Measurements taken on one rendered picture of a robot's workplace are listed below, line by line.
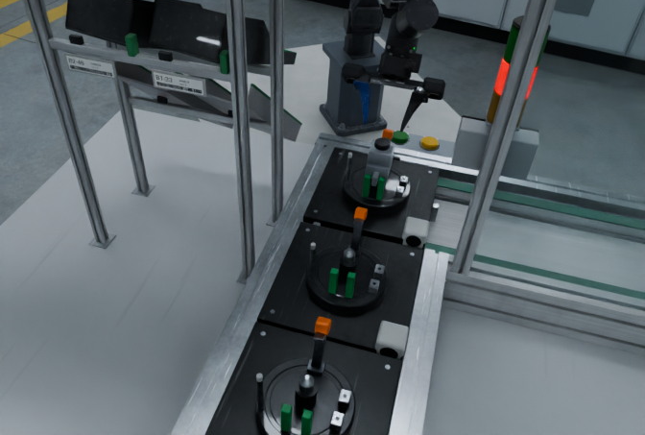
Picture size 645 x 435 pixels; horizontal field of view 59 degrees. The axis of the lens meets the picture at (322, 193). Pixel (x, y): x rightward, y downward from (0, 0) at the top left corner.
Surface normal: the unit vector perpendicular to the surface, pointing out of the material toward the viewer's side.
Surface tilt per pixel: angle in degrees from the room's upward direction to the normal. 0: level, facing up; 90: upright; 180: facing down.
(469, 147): 90
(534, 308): 90
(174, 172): 0
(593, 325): 90
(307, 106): 0
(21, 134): 0
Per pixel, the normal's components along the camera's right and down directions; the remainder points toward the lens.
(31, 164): 0.04, -0.76
